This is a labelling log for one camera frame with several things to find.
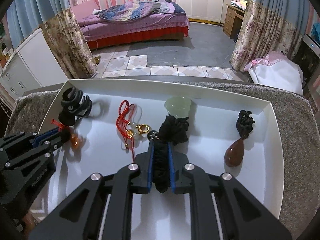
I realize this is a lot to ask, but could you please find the orange pendant red cord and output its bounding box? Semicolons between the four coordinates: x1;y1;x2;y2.
50;119;82;151

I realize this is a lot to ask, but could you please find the jade pendant black cord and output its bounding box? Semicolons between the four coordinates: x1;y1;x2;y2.
147;95;193;194

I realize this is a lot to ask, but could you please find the left hand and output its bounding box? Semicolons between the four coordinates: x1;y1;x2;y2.
22;211;37;231

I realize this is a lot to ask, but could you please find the black hair claw clip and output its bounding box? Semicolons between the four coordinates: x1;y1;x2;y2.
58;87;92;127

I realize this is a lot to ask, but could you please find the white cabinet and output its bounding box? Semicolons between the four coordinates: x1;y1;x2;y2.
1;29;68;100

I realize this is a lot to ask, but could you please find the white shallow tray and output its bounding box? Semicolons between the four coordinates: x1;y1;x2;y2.
30;78;285;240

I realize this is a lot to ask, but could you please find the left blue floral curtain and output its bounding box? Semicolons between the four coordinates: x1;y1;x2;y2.
6;0;97;79

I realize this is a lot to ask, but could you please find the blue floral curtain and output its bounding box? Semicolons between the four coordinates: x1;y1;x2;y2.
230;0;310;72
6;0;97;79

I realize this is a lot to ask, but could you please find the bed with purple cover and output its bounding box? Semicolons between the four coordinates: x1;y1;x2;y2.
78;9;190;50

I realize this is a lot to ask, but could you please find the white and pink bag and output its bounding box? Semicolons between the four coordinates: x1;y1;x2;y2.
244;51;303;95

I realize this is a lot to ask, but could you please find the striped purple quilt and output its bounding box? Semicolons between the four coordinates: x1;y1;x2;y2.
98;0;187;23

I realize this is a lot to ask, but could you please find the wooden desk with drawers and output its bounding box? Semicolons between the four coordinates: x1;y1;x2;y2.
223;4;245;40

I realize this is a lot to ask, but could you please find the black appliance with panel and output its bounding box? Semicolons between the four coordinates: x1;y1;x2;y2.
293;34;319;88

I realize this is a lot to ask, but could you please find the right blue floral curtain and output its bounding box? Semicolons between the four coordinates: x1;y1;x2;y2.
230;0;310;72

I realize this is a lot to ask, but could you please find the blue cloth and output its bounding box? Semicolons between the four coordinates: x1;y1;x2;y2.
311;23;320;43

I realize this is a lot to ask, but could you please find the red cord gold charm bracelet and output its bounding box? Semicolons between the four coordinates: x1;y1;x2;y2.
115;100;151;157

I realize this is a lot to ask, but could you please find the brown teardrop pendant black cord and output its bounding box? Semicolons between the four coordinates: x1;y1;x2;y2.
224;109;256;168

